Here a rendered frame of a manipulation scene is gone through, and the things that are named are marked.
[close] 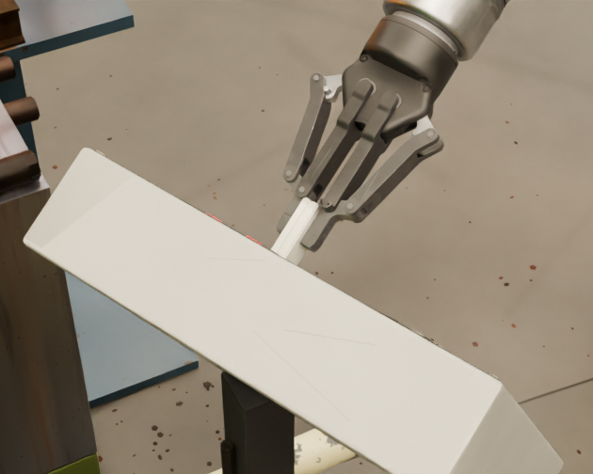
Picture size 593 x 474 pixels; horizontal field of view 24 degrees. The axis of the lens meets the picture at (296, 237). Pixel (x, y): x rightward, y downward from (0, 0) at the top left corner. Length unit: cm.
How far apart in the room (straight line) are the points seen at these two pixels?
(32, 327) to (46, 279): 7
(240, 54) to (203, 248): 207
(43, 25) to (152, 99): 107
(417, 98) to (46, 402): 64
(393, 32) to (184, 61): 183
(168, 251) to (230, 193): 173
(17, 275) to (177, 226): 53
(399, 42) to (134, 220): 31
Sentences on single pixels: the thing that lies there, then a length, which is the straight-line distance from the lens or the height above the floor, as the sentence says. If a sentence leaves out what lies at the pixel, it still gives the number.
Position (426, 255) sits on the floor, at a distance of 252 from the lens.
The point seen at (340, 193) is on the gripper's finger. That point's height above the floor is 106.
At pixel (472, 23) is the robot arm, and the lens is 113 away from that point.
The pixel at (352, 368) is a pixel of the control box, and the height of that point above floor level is 118.
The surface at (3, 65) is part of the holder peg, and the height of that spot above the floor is 88.
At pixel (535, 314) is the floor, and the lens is 245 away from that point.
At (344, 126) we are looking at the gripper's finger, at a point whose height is 109.
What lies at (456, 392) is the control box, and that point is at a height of 119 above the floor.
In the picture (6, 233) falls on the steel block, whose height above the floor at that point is 87.
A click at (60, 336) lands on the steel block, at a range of 150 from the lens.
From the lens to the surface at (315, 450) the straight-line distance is 146.
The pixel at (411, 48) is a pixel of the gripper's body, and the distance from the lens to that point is 112.
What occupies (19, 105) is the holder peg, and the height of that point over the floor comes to 88.
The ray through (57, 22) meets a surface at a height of 76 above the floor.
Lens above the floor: 184
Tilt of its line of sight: 46 degrees down
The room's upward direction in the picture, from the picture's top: straight up
